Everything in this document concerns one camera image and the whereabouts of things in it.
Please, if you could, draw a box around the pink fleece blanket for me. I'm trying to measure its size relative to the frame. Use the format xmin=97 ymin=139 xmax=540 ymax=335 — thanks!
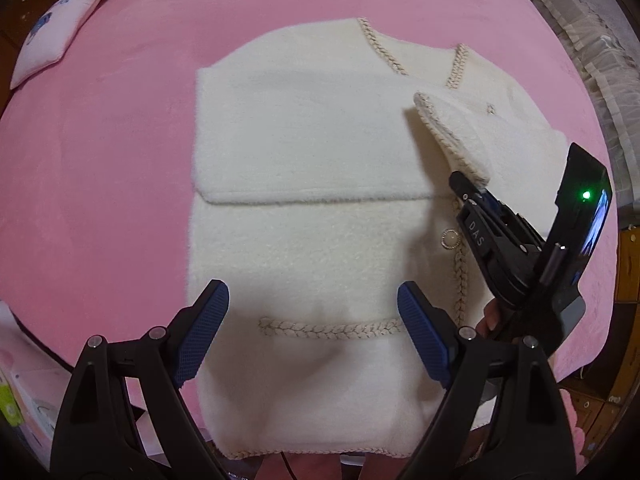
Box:
xmin=0 ymin=0 xmax=623 ymax=480

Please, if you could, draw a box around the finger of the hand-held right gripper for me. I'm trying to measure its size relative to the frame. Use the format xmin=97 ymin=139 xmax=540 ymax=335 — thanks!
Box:
xmin=481 ymin=191 xmax=545 ymax=282
xmin=449 ymin=170 xmax=522 ymax=307

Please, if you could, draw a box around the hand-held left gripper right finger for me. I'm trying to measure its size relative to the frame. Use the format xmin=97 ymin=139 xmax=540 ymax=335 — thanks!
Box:
xmin=397 ymin=281 xmax=577 ymax=480

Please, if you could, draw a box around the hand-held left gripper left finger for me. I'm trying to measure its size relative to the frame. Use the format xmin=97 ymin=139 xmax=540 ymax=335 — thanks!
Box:
xmin=50 ymin=279 xmax=231 ymax=480

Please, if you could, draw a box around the dark wooden headboard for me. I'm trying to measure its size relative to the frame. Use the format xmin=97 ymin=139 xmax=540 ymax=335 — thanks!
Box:
xmin=0 ymin=0 xmax=67 ymax=58

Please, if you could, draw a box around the white printed box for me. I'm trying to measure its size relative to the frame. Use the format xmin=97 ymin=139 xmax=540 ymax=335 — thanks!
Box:
xmin=0 ymin=300 xmax=73 ymax=443

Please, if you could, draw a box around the white lace curtain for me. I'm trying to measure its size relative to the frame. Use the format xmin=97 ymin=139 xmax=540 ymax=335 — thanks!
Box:
xmin=524 ymin=0 xmax=640 ymax=213

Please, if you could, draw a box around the person's right hand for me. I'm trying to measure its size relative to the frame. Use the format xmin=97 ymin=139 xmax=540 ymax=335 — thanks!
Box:
xmin=475 ymin=299 xmax=502 ymax=337

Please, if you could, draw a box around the small white printed pillow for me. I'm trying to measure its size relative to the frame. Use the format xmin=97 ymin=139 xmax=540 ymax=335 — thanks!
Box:
xmin=10 ymin=0 xmax=114 ymax=92

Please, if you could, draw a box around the wooden cabinet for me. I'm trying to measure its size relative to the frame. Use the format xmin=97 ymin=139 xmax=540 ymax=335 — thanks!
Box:
xmin=559 ymin=225 xmax=640 ymax=463

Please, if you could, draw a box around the cream fuzzy braid-trimmed jacket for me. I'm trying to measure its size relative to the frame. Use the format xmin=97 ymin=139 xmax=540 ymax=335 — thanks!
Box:
xmin=189 ymin=17 xmax=569 ymax=461

